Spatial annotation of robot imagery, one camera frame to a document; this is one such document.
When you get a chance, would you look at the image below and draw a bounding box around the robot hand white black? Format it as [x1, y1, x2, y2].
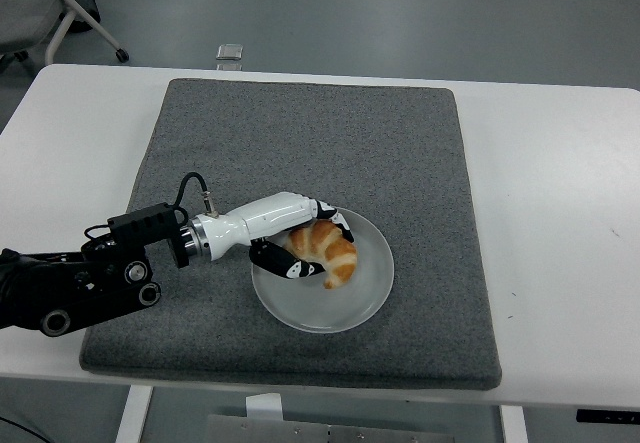
[197, 191, 357, 282]

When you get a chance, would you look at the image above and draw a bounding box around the orange croissant bread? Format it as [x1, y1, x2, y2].
[282, 220, 359, 290]

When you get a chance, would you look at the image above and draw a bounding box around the pale grey round plate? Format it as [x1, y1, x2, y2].
[251, 206, 395, 335]

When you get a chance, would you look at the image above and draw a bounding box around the grey metal plate with screws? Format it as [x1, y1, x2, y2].
[203, 414, 449, 443]

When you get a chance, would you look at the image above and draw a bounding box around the grey felt mat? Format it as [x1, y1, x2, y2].
[79, 77, 503, 392]

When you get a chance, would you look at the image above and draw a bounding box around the white table leg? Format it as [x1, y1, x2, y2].
[115, 385, 154, 443]
[499, 405, 527, 443]

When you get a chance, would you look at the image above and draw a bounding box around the grey office chair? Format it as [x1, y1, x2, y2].
[0, 0, 130, 77]

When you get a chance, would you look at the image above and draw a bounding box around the black table control panel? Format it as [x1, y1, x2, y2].
[575, 407, 640, 424]

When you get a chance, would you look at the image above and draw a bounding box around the thin black floor cable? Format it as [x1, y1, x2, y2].
[0, 415, 36, 443]

